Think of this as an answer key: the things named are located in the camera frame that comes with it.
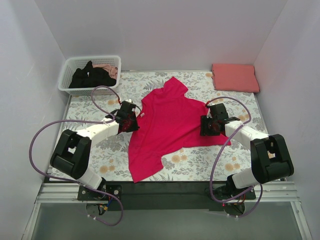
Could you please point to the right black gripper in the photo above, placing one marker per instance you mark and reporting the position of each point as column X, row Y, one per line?
column 206, row 126

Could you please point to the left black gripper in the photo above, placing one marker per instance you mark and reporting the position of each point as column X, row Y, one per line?
column 132, row 122

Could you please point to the magenta t shirt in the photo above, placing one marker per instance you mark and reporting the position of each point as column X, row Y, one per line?
column 168, row 122

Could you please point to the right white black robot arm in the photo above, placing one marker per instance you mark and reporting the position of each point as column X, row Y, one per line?
column 269, row 155

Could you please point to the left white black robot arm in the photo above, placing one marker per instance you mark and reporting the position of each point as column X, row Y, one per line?
column 72, row 152

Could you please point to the floral patterned table mat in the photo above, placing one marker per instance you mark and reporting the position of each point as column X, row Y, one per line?
column 109, row 158

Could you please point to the light pink t shirt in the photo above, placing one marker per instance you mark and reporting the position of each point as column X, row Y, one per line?
column 112, row 70

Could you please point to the black t shirt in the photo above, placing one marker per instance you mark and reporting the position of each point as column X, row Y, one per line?
column 90, row 77

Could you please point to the folded salmon t shirt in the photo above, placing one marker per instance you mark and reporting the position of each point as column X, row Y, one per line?
column 234, row 77

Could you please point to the white plastic laundry basket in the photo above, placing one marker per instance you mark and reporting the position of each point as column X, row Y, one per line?
column 79, row 62

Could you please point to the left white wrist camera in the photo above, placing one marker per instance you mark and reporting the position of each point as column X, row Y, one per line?
column 133, row 106

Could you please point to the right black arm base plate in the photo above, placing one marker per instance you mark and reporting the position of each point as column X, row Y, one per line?
column 221, row 192

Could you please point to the aluminium frame rail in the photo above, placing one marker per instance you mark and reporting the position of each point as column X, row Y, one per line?
column 167, row 211

